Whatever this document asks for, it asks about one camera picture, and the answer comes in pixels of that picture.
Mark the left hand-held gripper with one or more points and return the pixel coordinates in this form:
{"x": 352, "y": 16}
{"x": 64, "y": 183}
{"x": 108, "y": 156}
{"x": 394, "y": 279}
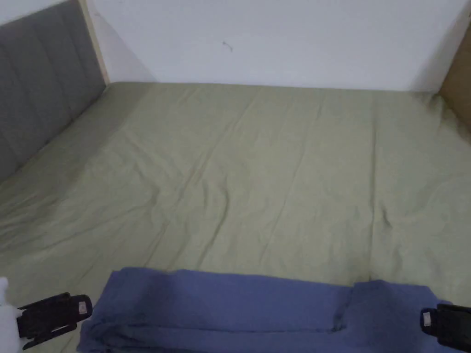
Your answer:
{"x": 7, "y": 320}

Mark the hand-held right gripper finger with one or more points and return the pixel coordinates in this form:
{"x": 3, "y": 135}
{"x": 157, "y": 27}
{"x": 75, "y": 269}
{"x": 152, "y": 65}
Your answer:
{"x": 458, "y": 342}
{"x": 447, "y": 318}

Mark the blue garment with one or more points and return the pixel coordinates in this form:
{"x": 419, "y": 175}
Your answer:
{"x": 228, "y": 312}

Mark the bed with pale green sheet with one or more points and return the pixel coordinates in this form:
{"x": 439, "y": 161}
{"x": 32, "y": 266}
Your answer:
{"x": 235, "y": 176}

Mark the wooden footboard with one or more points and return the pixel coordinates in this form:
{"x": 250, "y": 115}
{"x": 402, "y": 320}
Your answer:
{"x": 459, "y": 81}

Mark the grey padded headboard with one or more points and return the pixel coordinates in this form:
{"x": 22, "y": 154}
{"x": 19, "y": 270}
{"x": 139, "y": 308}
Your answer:
{"x": 40, "y": 81}

